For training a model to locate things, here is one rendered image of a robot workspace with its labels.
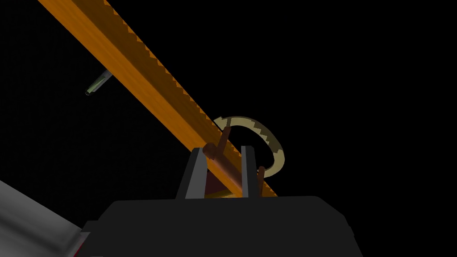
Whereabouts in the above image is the orange wooden door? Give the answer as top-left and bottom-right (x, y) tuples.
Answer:
(37, 0), (279, 199)

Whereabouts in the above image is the brown and tan curved handle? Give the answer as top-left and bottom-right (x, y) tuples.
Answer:
(202, 116), (286, 198)

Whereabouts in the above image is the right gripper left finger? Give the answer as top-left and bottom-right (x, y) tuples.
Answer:
(175, 148), (209, 200)

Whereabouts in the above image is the green grey small cylinder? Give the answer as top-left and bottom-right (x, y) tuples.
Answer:
(84, 69), (114, 97)

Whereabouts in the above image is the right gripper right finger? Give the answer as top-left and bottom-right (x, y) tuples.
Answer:
(241, 145), (259, 199)

